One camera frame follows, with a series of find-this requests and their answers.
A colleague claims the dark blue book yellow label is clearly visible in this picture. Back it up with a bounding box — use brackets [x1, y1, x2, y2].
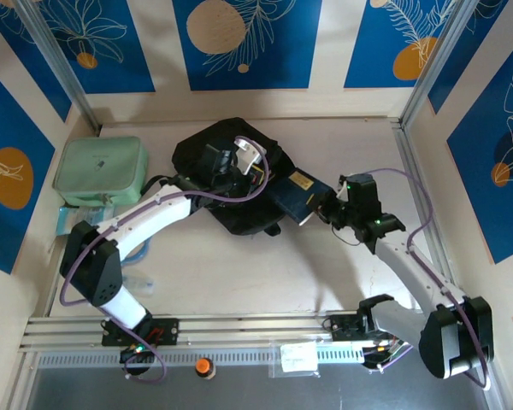
[268, 168, 333, 226]

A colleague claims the black backpack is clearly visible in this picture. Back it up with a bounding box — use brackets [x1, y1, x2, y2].
[172, 117, 300, 237]

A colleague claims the mint green pencil case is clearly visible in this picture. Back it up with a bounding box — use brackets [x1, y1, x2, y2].
[52, 136, 150, 208]

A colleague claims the clear plastic wrapper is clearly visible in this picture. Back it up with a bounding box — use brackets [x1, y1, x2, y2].
[123, 275, 155, 298]

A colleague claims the clear bag with paper label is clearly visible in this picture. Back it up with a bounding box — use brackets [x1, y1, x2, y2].
[268, 339, 321, 379]

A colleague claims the light blue clear pouch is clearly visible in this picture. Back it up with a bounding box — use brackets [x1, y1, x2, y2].
[55, 206, 112, 237]

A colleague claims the orange-capped bottle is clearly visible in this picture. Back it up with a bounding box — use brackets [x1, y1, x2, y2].
[195, 357, 217, 381]

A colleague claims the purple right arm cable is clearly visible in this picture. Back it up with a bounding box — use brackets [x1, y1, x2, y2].
[365, 167, 492, 392]

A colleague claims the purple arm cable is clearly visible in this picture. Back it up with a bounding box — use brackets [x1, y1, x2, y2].
[365, 167, 492, 392]
[59, 135, 269, 384]

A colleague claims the aluminium side rail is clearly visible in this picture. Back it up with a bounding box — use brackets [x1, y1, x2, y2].
[392, 120, 461, 308]

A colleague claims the light blue ring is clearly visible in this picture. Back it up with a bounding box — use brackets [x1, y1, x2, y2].
[121, 238, 150, 266]

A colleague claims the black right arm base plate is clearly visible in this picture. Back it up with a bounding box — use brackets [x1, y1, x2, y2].
[331, 313, 407, 343]

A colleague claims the blue floral wall poster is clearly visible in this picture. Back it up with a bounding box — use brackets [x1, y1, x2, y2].
[0, 61, 56, 275]
[344, 0, 457, 90]
[0, 0, 73, 124]
[427, 0, 513, 115]
[172, 0, 324, 91]
[37, 0, 156, 95]
[446, 32, 513, 265]

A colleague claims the black connector block with wires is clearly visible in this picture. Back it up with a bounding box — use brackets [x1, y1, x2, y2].
[119, 344, 155, 365]
[362, 341, 414, 371]

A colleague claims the aluminium frame rail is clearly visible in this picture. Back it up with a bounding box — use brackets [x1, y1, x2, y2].
[19, 314, 488, 352]

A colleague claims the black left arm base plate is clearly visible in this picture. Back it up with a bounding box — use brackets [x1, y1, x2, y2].
[101, 318, 180, 347]

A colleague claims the slotted grey cable duct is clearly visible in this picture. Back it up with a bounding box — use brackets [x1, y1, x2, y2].
[36, 344, 365, 369]

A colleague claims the aluminium corner post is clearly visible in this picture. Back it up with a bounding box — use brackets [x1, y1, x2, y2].
[15, 0, 102, 132]
[399, 0, 484, 127]

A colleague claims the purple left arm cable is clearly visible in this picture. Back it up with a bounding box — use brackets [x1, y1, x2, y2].
[59, 135, 269, 384]

